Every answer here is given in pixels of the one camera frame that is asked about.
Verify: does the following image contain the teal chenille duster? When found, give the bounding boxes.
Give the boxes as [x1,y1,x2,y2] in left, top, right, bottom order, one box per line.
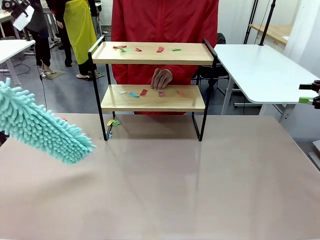
[0,77,97,166]

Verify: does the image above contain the two-tier wooden metal shelf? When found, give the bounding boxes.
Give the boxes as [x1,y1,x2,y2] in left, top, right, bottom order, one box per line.
[87,36,219,142]

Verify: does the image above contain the person's left hand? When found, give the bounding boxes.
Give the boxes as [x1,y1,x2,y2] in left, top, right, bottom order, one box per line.
[150,67,174,90]

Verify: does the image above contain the white rounded side table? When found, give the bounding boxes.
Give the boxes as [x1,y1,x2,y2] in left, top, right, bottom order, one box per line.
[213,43,320,123]

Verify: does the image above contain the light wooden background table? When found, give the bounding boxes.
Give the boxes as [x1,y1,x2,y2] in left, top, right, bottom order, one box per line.
[248,23,293,46]

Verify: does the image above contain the black stand pole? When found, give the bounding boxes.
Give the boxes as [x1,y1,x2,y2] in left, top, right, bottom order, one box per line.
[258,0,277,46]

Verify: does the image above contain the black tripod stand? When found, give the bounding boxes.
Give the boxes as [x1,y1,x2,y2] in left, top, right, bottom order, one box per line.
[243,0,260,45]

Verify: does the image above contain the black chair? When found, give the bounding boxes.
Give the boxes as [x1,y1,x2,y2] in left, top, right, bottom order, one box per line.
[191,32,230,95]

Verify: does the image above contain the person in red jacket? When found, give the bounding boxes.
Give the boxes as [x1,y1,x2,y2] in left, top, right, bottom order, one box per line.
[110,0,219,116]

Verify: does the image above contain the person in yellow apron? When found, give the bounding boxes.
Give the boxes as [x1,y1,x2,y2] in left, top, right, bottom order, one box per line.
[46,0,99,83]

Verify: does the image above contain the grey floor mat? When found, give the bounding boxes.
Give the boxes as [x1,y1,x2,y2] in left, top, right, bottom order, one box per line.
[41,70,67,81]

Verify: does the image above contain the person in black clothes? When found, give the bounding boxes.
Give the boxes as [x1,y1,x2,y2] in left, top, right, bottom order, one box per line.
[23,0,57,76]

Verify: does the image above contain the white rectangular panel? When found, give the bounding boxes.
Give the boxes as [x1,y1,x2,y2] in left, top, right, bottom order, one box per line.
[12,5,35,31]

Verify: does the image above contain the white background desk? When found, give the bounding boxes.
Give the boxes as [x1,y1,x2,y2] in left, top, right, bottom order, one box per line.
[0,39,36,87]

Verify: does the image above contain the grey metal bracket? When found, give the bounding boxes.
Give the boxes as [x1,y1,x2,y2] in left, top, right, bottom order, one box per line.
[307,139,320,172]

